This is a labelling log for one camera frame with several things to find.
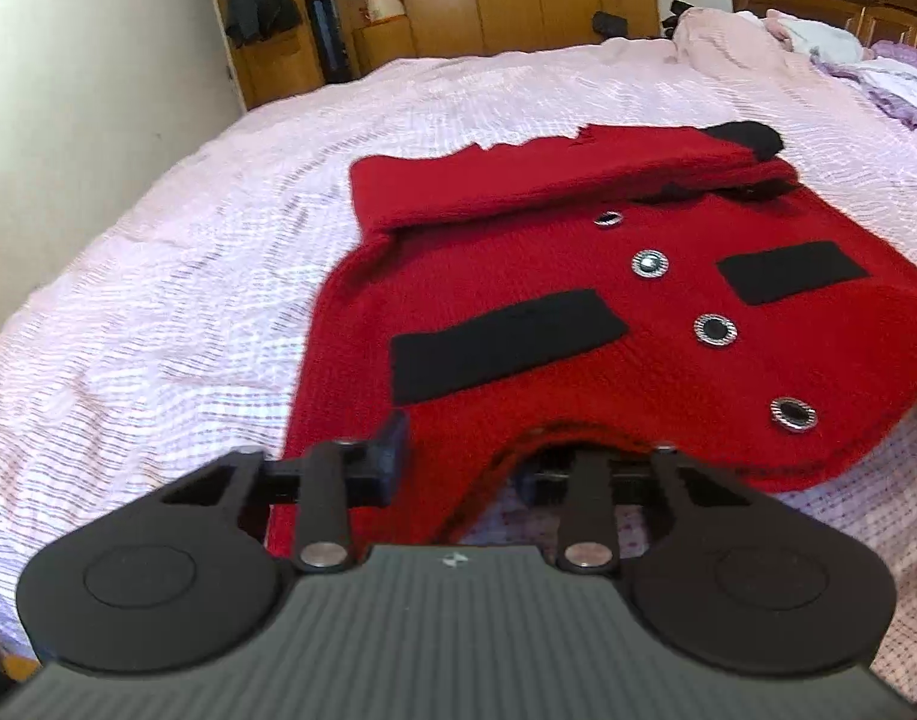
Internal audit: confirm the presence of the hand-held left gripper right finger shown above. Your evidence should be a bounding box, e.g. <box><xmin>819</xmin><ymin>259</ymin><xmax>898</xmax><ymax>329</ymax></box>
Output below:
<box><xmin>514</xmin><ymin>444</ymin><xmax>755</xmax><ymax>572</ymax></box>

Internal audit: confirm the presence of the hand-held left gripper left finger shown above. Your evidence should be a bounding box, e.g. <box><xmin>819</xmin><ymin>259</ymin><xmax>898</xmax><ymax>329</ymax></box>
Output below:
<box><xmin>160</xmin><ymin>409</ymin><xmax>412</xmax><ymax>572</ymax></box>

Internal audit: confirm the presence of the red knit cardigan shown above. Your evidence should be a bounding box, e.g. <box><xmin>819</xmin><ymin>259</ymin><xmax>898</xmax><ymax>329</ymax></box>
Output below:
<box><xmin>265</xmin><ymin>120</ymin><xmax>917</xmax><ymax>550</ymax></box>

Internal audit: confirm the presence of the purple and white clothes pile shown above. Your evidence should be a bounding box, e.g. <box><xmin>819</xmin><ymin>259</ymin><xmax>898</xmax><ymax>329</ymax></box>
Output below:
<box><xmin>765</xmin><ymin>9</ymin><xmax>917</xmax><ymax>145</ymax></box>

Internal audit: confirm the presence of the pink checked bed sheet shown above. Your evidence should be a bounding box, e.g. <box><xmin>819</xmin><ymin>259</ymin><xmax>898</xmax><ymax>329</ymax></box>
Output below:
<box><xmin>0</xmin><ymin>37</ymin><xmax>917</xmax><ymax>706</ymax></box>

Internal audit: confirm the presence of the pink quilt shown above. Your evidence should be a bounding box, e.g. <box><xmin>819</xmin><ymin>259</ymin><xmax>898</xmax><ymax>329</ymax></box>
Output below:
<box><xmin>672</xmin><ymin>6</ymin><xmax>830</xmax><ymax>87</ymax></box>

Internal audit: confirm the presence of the black cloth item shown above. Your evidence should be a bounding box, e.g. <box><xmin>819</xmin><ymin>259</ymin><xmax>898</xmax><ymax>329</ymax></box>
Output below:
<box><xmin>659</xmin><ymin>0</ymin><xmax>700</xmax><ymax>37</ymax></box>

